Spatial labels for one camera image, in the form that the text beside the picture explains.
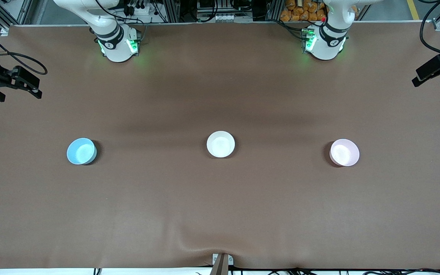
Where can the brown camera pole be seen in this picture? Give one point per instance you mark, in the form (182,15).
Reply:
(220,268)

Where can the light blue bowl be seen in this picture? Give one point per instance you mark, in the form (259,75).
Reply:
(80,151)

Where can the white bowl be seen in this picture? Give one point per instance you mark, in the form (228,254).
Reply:
(220,144)

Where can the black electronic box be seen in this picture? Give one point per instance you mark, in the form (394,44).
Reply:
(207,4)

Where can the pile of orange packets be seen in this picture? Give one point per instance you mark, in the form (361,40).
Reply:
(296,9)

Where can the pink bowl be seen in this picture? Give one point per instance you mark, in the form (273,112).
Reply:
(344,152)

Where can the brown table mat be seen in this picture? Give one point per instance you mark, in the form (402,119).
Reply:
(220,214)

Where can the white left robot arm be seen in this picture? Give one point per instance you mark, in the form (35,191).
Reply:
(325,49)

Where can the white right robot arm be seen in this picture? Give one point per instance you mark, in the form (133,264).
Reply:
(117,49)

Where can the grey metal bracket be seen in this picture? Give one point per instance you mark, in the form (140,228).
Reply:
(215,259)

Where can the white power strip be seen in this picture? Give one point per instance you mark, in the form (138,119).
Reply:
(225,17)

